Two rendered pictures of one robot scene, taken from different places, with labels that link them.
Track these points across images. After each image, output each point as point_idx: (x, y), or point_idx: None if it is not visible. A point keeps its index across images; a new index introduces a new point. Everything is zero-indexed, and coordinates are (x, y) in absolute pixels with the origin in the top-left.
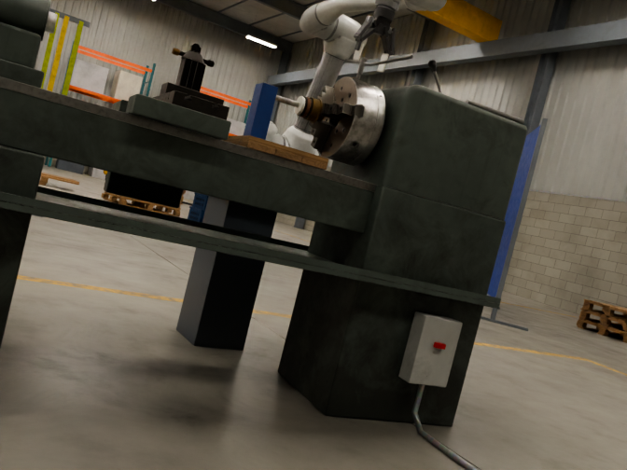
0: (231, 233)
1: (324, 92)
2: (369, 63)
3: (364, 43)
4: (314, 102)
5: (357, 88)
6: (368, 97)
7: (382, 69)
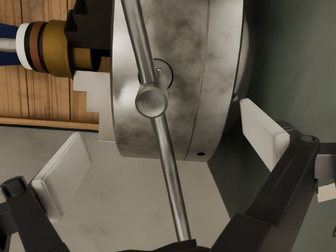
0: None
1: (81, 15)
2: (157, 145)
3: (62, 216)
4: (53, 73)
5: (120, 149)
6: (153, 157)
7: (245, 132)
